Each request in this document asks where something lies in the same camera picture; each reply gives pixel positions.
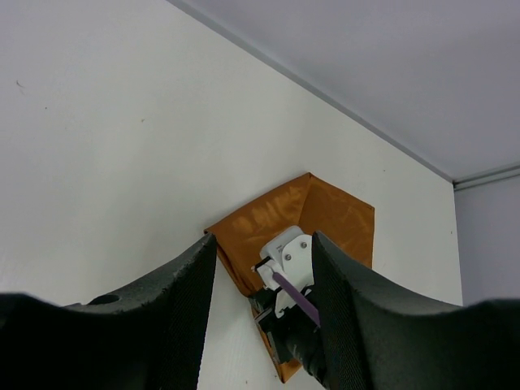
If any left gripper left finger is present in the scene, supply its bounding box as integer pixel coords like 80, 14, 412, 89
1, 234, 217, 389

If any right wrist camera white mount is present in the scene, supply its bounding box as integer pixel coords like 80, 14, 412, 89
252, 225, 320, 325

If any orange cloth napkin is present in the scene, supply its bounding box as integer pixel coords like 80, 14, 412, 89
203, 171, 376, 384

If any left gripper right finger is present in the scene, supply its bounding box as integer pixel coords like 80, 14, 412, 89
312, 232, 519, 389

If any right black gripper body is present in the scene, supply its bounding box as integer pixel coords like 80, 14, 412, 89
249, 289, 325, 384

